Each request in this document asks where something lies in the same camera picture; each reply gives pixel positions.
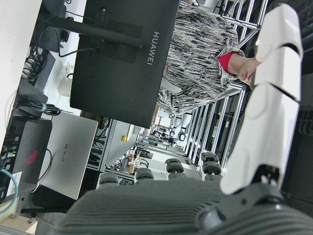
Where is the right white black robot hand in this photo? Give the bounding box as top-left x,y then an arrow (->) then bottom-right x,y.
58,3 -> 313,235

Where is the silver Huawei laptop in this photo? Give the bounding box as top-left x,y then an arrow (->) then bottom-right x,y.
38,111 -> 98,200

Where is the black Huawei monitor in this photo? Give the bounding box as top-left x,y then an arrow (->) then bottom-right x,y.
36,0 -> 180,129

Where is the dark grey computer red logo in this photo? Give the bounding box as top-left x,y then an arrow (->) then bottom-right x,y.
11,119 -> 53,194

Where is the person in patterned sweater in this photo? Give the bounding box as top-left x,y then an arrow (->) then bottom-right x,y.
156,0 -> 261,116

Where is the white mug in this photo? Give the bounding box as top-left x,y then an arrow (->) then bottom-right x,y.
58,72 -> 74,97

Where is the teal network cable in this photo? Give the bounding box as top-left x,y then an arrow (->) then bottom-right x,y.
0,168 -> 20,216

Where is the black cable bundle green tie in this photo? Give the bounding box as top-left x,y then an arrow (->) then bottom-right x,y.
17,97 -> 62,117

